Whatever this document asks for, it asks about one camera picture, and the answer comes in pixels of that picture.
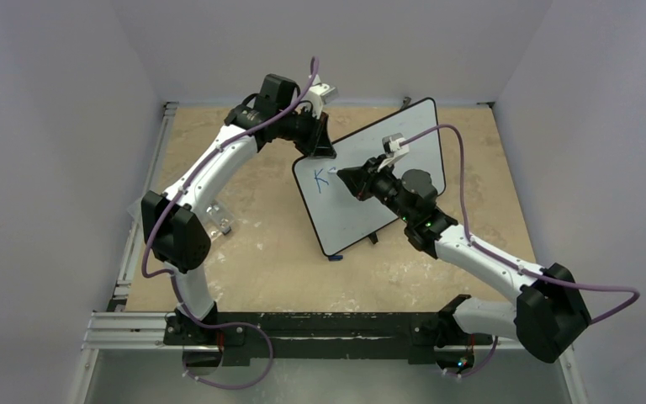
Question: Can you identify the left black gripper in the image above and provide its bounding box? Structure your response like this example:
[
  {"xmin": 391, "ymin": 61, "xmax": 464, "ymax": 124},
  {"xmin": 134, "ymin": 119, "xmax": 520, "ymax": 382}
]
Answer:
[{"xmin": 278, "ymin": 106, "xmax": 336, "ymax": 158}]

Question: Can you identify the white whiteboard black frame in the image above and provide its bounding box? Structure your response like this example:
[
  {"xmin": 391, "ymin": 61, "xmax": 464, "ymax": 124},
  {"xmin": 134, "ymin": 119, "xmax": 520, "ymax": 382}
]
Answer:
[{"xmin": 292, "ymin": 98, "xmax": 446, "ymax": 261}]

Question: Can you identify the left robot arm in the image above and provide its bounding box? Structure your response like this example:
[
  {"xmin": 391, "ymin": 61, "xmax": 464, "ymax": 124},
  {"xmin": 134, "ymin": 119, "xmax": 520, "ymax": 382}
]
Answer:
[{"xmin": 140, "ymin": 74, "xmax": 338, "ymax": 344}]

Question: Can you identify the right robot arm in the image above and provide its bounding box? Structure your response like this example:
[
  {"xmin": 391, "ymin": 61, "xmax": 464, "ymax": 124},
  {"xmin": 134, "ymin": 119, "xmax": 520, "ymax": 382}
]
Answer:
[{"xmin": 336, "ymin": 157, "xmax": 591, "ymax": 364}]

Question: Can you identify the clear plastic bag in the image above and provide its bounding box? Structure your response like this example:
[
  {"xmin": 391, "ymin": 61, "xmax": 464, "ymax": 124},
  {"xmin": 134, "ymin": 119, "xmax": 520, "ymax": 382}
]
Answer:
[{"xmin": 126, "ymin": 198, "xmax": 236, "ymax": 241}]

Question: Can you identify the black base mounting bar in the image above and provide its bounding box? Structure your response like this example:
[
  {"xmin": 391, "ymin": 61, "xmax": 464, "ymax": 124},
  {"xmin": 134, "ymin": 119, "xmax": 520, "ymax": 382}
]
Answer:
[{"xmin": 163, "ymin": 311, "xmax": 493, "ymax": 366}]

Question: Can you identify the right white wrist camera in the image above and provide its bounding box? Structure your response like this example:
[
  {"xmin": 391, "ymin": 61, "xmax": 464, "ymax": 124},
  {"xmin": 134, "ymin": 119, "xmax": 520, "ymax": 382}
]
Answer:
[{"xmin": 378, "ymin": 133, "xmax": 410, "ymax": 172}]

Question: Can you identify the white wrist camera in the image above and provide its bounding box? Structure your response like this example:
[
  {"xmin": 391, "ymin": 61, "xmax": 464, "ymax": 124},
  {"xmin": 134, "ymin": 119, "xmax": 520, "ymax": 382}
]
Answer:
[
  {"xmin": 304, "ymin": 83, "xmax": 339, "ymax": 118},
  {"xmin": 378, "ymin": 133, "xmax": 410, "ymax": 172}
]

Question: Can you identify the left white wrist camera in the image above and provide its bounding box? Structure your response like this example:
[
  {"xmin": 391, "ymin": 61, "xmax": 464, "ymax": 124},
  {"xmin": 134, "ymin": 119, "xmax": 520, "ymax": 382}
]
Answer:
[{"xmin": 304, "ymin": 83, "xmax": 339, "ymax": 118}]

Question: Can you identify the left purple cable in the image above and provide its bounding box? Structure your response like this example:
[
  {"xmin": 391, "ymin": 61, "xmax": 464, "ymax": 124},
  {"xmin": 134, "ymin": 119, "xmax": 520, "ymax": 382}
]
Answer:
[{"xmin": 140, "ymin": 56, "xmax": 321, "ymax": 325}]

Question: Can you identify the purple cable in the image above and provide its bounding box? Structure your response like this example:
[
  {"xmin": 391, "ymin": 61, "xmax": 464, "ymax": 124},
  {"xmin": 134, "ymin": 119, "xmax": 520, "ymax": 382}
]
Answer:
[
  {"xmin": 400, "ymin": 123, "xmax": 641, "ymax": 326},
  {"xmin": 140, "ymin": 56, "xmax": 321, "ymax": 325}
]

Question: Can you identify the aluminium frame rail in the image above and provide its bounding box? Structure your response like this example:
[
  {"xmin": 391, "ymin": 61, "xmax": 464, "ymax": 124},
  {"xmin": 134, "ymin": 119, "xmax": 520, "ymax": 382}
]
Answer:
[{"xmin": 66, "ymin": 101, "xmax": 180, "ymax": 403}]

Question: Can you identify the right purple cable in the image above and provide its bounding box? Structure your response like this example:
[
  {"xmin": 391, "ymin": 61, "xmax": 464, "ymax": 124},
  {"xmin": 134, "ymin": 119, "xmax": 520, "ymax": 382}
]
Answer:
[{"xmin": 400, "ymin": 123, "xmax": 641, "ymax": 326}]

